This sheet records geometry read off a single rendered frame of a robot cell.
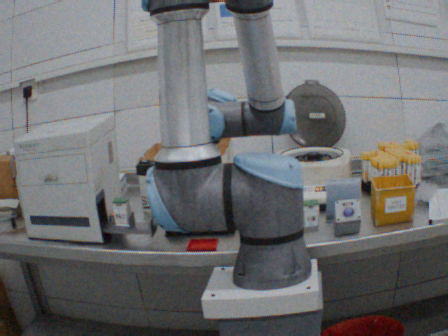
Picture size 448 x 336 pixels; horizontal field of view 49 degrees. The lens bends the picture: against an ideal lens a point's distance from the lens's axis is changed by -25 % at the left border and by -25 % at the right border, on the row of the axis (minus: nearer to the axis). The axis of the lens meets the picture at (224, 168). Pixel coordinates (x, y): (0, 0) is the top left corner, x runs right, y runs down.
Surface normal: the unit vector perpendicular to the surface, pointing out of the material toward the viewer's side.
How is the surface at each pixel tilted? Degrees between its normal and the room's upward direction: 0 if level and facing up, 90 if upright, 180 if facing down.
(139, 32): 92
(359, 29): 95
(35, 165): 90
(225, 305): 90
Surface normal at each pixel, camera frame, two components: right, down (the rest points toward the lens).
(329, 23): -0.12, 0.29
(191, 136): 0.27, 0.14
